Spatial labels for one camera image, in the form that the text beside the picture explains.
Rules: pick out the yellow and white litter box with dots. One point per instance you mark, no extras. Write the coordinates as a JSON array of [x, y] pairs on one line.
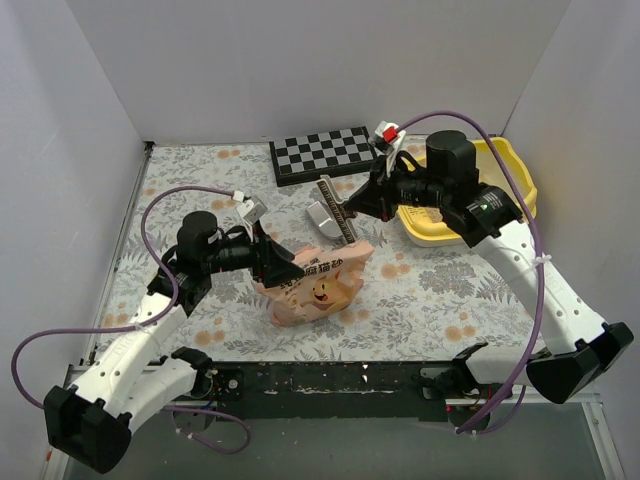
[[425, 225]]

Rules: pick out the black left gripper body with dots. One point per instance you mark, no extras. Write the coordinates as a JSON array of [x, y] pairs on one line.
[[263, 260]]

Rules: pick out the black and silver chessboard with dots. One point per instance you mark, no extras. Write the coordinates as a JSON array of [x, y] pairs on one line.
[[335, 153]]

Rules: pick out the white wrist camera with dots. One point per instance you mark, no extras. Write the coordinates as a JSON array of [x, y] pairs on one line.
[[250, 209], [388, 140]]

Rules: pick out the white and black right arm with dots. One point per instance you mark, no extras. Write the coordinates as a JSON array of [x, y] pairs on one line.
[[579, 345]]

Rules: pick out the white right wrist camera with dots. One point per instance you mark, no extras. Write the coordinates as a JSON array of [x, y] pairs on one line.
[[388, 140]]

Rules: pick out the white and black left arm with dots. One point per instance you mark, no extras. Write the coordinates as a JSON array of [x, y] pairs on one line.
[[93, 420]]

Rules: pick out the pink cat litter bag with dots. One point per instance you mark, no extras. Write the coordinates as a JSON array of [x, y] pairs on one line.
[[331, 281]]

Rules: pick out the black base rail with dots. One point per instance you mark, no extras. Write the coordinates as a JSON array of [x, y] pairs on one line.
[[422, 390]]

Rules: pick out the small brown wooden ruler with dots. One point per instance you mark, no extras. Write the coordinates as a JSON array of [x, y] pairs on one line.
[[336, 208]]

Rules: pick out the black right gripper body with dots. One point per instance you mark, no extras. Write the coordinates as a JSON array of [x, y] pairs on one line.
[[379, 185]]

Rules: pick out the silver metal scoop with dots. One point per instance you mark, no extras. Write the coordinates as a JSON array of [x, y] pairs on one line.
[[320, 216]]

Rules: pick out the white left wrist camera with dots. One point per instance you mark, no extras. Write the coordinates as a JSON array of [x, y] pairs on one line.
[[250, 209]]

